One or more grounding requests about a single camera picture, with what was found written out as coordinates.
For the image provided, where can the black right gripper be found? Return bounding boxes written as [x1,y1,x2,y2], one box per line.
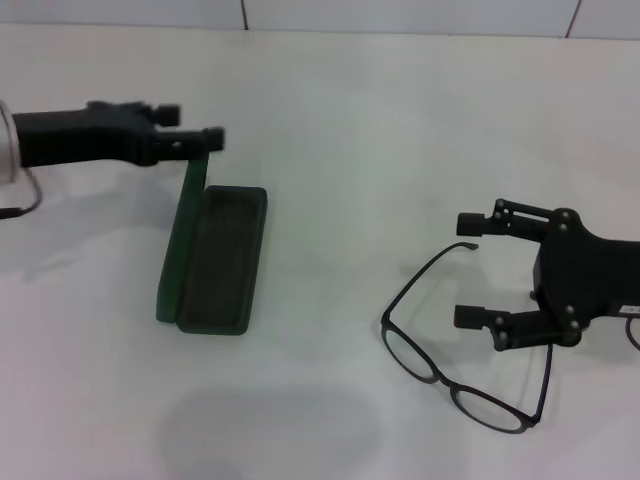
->
[453,197,640,353]

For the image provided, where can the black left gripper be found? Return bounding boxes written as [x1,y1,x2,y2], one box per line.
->
[11,101,228,169]

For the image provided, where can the dark right wrist cable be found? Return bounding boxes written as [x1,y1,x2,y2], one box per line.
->
[624,314,640,354]

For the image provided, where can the black glasses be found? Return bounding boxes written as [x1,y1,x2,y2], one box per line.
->
[380,240,556,433]

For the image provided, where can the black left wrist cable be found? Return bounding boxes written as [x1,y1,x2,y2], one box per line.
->
[0,167,43,219]

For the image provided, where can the green glasses case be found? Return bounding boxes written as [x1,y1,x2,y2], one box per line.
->
[154,149,269,337]

